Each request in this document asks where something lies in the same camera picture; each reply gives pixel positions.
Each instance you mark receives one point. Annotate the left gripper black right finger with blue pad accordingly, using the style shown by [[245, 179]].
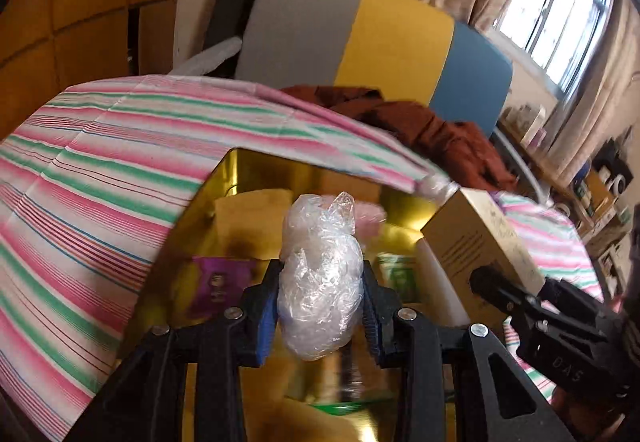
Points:
[[494, 400]]

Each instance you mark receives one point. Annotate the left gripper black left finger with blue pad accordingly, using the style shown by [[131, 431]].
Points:
[[143, 399]]

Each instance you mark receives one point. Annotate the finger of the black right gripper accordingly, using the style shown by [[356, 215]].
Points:
[[495, 296]]

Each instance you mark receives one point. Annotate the beige cardboard box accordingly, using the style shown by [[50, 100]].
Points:
[[470, 230]]

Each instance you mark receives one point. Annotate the clear plastic bag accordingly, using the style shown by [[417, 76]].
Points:
[[320, 286]]

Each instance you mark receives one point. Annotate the white foam block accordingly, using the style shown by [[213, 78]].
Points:
[[441, 302]]

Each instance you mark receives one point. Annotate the green white small box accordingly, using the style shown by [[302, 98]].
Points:
[[397, 271]]

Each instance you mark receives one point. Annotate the wooden bedside table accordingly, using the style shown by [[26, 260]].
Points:
[[537, 175]]

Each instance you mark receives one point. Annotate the dark red jacket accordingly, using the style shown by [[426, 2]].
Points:
[[460, 148]]

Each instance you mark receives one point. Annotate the cracker packet green wrapper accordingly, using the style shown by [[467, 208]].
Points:
[[350, 401]]

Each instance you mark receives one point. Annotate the pink hair roller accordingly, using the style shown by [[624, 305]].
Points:
[[369, 220]]

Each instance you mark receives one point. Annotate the purple packet in tin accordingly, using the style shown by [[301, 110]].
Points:
[[221, 282]]

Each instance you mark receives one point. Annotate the white carton on table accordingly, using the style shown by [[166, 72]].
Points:
[[529, 120]]

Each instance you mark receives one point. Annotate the cluttered wooden shelf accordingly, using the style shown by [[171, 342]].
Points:
[[601, 212]]

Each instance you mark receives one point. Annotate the gold metal tin box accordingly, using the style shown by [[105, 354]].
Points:
[[389, 379]]

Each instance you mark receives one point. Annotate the beige curtain right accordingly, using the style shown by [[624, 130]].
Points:
[[599, 94]]

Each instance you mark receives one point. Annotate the striped pink green bedsheet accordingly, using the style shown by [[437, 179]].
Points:
[[91, 185]]

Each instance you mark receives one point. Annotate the grey yellow blue headboard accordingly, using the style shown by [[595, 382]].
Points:
[[406, 49]]

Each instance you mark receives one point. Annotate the window with metal frame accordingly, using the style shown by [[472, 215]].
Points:
[[556, 37]]

